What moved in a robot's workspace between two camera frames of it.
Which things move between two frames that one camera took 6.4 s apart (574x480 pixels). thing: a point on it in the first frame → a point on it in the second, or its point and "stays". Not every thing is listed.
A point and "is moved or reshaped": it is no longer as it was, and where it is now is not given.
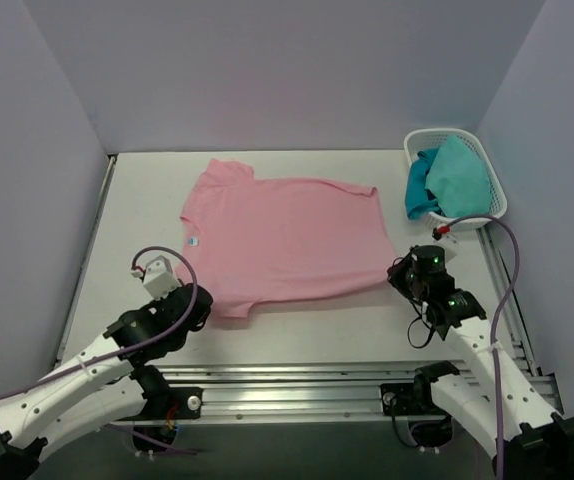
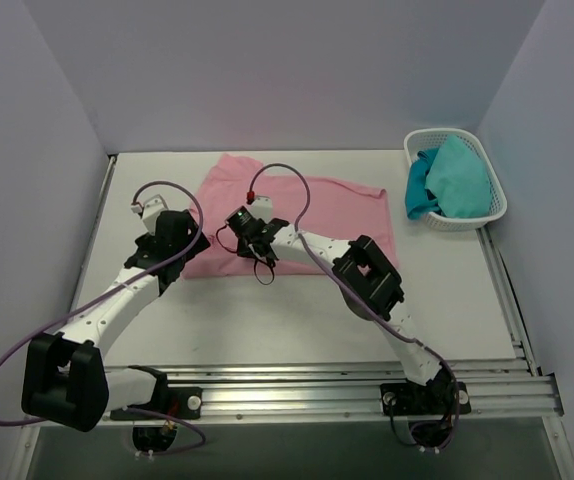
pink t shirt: x=251 y=238 is moved or reshaped
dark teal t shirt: x=419 y=202 stays
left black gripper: x=199 y=301 → x=187 y=245
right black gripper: x=400 y=275 → x=246 y=245
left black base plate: x=165 y=403 stays
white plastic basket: x=428 y=139 stays
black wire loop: x=431 y=328 → x=255 y=261
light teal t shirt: x=458 y=180 stays
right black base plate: x=410 y=399 stays
